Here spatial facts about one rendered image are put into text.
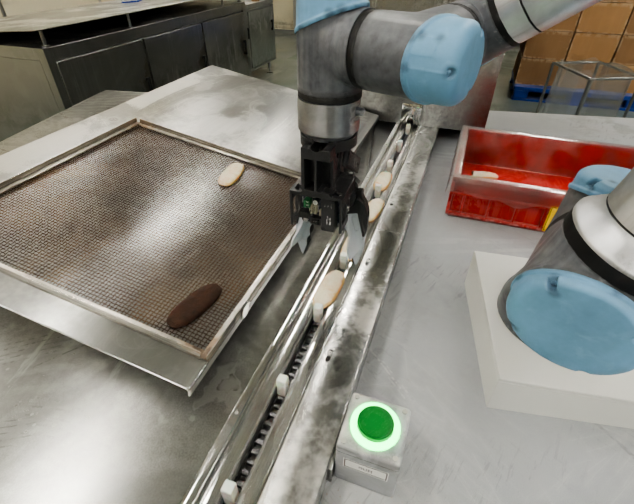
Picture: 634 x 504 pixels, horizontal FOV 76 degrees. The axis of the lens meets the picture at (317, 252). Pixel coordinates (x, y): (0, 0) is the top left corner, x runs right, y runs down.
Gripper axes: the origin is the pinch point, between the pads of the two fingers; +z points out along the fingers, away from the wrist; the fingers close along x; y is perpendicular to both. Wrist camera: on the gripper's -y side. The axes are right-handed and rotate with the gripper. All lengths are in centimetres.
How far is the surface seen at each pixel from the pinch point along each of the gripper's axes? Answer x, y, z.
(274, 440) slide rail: 2.0, 27.3, 8.3
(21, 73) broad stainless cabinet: -185, -96, 11
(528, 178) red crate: 35, -61, 11
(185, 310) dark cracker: -15.8, 17.1, 2.4
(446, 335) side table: 20.1, 1.0, 11.4
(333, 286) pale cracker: 0.7, 0.2, 7.4
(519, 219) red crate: 31.7, -36.0, 9.4
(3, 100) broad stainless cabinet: -206, -96, 26
